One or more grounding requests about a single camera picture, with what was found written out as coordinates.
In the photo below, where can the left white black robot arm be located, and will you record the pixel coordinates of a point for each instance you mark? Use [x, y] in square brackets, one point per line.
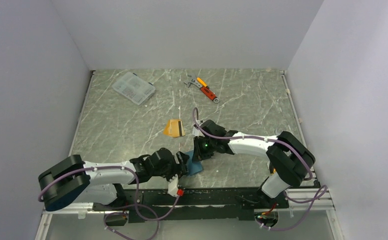
[73, 180]

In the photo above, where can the orange credit cards stack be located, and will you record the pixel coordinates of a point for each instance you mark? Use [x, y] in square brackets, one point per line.
[174, 128]

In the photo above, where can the clear plastic organizer box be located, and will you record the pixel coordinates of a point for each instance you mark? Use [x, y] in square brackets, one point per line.
[134, 88]

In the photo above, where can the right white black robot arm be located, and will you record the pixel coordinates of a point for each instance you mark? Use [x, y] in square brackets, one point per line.
[291, 159]

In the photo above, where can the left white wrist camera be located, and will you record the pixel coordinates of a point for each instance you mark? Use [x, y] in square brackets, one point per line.
[173, 187]

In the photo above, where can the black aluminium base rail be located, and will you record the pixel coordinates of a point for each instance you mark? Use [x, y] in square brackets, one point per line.
[240, 203]

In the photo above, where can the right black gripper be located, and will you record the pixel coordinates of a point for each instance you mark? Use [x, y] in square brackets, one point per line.
[198, 154]

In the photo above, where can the blue card holder wallet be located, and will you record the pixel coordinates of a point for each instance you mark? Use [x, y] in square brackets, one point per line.
[193, 167]

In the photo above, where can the red adjustable wrench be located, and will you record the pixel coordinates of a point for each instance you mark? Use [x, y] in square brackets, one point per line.
[206, 91]

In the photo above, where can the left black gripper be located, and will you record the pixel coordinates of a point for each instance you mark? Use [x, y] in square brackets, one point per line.
[181, 169]

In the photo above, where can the silver grey card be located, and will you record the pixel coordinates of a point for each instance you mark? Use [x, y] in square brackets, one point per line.
[195, 132]

